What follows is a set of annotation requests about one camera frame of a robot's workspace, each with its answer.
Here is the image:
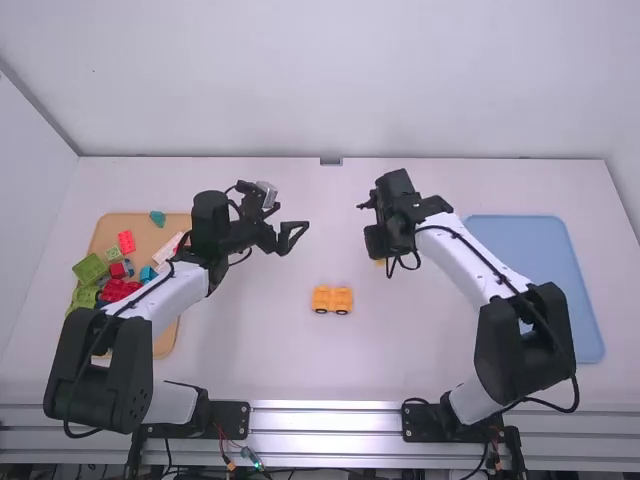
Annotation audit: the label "tan tray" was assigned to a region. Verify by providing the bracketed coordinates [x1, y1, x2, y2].
[67, 212, 195, 360]

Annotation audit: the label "silver rails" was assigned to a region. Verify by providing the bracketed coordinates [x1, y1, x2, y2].
[0, 398, 640, 472]

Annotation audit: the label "small green circuit board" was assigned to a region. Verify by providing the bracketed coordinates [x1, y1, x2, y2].
[238, 446, 267, 473]

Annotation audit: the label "yellow toy car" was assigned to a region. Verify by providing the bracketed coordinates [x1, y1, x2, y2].
[310, 283, 356, 318]

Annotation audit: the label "blue mat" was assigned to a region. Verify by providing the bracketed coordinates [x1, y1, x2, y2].
[459, 214, 607, 365]

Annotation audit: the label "black cable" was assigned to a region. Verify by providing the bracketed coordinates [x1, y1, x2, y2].
[223, 183, 252, 221]
[61, 418, 104, 441]
[383, 249, 423, 279]
[519, 372, 583, 416]

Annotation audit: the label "red and black wires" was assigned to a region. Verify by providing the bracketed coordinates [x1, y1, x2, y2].
[213, 422, 239, 472]
[480, 426, 507, 475]

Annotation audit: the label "white toy brick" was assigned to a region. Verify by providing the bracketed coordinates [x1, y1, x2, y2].
[151, 229, 194, 266]

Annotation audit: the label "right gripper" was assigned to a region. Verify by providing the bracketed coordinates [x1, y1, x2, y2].
[363, 216, 420, 262]

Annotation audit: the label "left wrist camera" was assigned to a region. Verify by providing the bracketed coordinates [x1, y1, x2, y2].
[253, 179, 280, 210]

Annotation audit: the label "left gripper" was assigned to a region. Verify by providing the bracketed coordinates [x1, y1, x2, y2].
[227, 192, 310, 258]

